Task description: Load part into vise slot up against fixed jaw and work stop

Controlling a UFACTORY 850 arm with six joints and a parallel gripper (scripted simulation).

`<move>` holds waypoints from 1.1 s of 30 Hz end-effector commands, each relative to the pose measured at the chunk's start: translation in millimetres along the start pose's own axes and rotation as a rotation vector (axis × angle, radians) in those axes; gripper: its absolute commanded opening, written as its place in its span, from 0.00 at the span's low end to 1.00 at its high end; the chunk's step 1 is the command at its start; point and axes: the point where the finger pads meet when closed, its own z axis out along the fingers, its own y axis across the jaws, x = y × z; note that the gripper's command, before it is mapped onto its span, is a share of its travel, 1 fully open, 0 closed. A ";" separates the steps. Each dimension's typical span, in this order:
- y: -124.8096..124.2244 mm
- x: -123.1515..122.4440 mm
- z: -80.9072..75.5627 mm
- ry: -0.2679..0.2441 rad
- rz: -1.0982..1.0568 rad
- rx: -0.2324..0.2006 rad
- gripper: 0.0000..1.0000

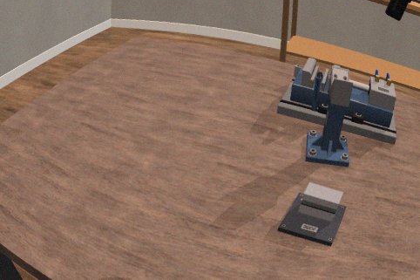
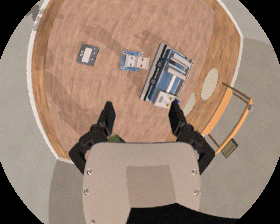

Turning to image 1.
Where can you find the grey slotted metal block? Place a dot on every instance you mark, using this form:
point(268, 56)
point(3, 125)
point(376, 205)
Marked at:
point(320, 202)

